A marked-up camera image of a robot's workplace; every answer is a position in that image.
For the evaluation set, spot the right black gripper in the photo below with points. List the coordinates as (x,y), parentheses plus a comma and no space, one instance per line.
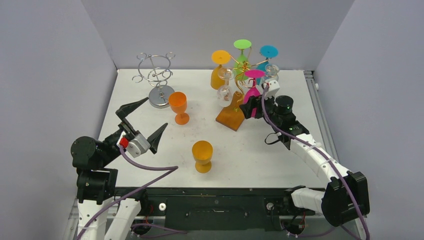
(251,110)

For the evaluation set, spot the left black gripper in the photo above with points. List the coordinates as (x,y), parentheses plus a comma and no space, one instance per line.
(126,109)

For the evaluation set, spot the gold wire glass rack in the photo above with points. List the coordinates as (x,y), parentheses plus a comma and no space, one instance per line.
(232,116)

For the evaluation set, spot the pink wine glass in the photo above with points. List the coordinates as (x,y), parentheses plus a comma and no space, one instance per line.
(254,75)

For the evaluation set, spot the yellow wine glass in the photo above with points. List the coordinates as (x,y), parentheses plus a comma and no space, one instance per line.
(219,57)
(202,152)

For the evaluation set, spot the green wine glass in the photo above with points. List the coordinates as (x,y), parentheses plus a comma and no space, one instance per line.
(245,47)

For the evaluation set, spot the blue wine glass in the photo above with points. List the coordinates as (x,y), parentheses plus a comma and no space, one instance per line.
(268,52)

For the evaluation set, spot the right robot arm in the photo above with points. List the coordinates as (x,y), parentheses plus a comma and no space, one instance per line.
(346,195)

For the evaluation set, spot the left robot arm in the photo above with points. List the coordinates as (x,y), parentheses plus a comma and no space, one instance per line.
(101,215)

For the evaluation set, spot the dark orange wine glass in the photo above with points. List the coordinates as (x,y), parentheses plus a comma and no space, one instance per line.
(178,104)

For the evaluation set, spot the yellow wine glass front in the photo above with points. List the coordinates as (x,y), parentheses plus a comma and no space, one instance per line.
(202,152)

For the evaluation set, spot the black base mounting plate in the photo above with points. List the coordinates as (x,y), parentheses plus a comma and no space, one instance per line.
(218,209)

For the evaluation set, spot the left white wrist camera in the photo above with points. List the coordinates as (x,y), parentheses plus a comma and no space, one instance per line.
(135,147)

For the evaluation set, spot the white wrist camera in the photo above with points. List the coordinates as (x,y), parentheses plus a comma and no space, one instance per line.
(270,88)
(135,147)

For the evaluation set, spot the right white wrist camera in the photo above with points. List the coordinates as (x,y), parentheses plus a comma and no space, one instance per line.
(270,88)

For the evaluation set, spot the silver wire glass rack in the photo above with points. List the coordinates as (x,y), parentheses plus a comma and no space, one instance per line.
(157,77)

